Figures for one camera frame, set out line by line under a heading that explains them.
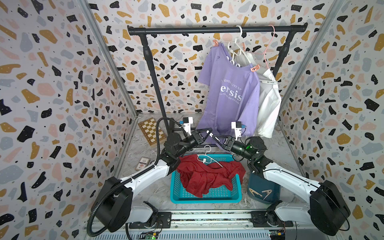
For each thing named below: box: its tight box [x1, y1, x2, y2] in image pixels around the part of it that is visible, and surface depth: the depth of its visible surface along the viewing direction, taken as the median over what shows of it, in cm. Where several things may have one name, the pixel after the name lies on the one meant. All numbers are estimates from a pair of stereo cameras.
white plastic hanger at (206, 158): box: [197, 144, 224, 168], surface depth 87 cm
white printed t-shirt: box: [235, 49, 282, 138], surface depth 66 cm
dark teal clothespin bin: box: [247, 173, 281, 205], surface depth 83 cm
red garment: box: [176, 154, 246, 198], surface depth 82 cm
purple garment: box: [197, 43, 261, 142], surface depth 70 cm
